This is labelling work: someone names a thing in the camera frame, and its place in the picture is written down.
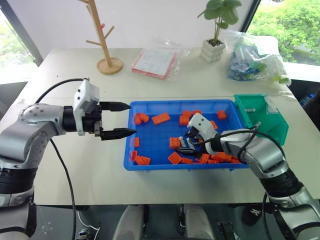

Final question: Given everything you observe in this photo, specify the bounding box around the black object beside table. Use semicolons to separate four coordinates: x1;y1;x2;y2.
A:
289;79;320;117

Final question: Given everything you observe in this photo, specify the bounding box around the clear bag with red-white booklet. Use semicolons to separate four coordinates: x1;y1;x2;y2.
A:
129;34;191;82

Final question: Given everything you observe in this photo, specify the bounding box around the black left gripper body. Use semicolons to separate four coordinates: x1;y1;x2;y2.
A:
83;103;103;138

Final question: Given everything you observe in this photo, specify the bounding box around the blue plastic bin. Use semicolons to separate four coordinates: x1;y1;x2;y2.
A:
123;99;251;172

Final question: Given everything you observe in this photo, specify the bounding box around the dark window frame post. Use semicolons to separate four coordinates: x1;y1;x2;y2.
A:
0;0;44;68
240;0;261;34

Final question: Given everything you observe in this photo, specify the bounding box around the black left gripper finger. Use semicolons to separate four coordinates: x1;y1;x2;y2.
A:
100;127;138;142
99;101;133;113

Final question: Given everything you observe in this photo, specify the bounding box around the wooden branch stand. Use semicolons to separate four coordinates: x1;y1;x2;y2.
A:
79;0;124;76

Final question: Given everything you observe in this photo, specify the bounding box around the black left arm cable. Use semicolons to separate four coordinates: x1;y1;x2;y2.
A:
34;77;91;240

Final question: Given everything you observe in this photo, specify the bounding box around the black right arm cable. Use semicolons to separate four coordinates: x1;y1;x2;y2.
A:
199;121;287;240

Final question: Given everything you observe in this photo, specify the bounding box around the black round cap with logo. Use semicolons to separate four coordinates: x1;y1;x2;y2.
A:
241;205;264;228

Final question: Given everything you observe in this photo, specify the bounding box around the green plant in white pot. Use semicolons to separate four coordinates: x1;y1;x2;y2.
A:
196;0;243;64

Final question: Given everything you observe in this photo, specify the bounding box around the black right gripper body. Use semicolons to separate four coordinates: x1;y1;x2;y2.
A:
188;126;206;151

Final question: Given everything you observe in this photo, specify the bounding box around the grey rounded shape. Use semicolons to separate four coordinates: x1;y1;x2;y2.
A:
183;203;216;240
111;204;149;240

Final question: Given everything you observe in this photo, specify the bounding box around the green plastic bin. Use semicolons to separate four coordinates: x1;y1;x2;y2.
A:
233;93;290;147

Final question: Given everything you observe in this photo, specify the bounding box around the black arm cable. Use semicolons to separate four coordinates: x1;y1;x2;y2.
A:
199;121;287;240
34;77;91;240

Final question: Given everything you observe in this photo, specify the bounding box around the clear bag of blue-green parts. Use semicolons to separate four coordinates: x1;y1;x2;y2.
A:
223;29;293;88

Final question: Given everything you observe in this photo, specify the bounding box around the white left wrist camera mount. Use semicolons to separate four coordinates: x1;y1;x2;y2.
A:
73;79;101;137

